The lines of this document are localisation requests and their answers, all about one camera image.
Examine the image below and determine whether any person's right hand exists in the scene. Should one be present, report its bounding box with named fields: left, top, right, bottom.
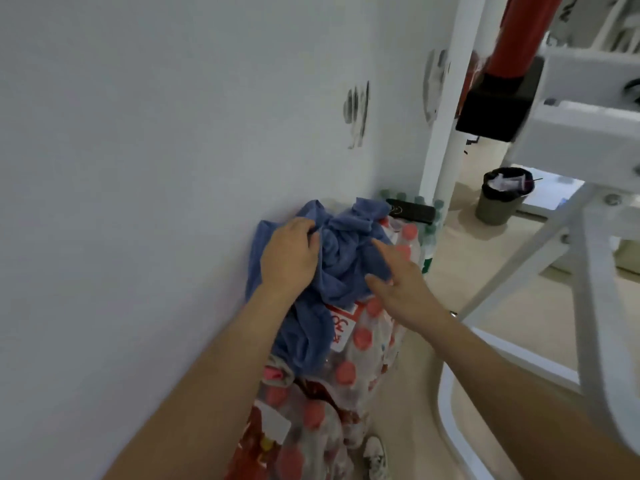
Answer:
left=363, top=238, right=449, bottom=341

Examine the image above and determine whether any person's left hand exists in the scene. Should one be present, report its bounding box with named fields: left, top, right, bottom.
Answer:
left=258, top=217, right=323, bottom=301

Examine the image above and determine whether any grey-blue towel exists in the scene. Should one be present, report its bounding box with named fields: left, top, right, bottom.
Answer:
left=245, top=199, right=367, bottom=379
left=327, top=197, right=397, bottom=287

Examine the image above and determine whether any person's right forearm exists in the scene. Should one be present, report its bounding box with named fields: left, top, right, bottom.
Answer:
left=423, top=313, right=640, bottom=480

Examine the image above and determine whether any person's left forearm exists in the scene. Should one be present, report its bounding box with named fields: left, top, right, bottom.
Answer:
left=102, top=283, right=297, bottom=480

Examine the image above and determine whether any black phone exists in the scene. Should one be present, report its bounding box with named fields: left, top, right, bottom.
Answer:
left=384, top=198, right=437, bottom=226

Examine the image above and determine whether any stack of water bottle packs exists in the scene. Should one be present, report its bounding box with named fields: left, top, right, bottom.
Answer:
left=225, top=189, right=447, bottom=480

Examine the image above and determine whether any grey trash bin black bag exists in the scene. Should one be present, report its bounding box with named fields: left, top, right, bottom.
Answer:
left=474, top=167, right=537, bottom=227

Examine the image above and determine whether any white and black sneaker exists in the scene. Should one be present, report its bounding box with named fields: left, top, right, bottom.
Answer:
left=361, top=434, right=391, bottom=480

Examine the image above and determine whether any white step box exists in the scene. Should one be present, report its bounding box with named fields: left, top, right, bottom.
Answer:
left=517, top=167, right=587, bottom=219

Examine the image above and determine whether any white gym machine frame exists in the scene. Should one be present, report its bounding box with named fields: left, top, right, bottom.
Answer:
left=417, top=0, right=640, bottom=480

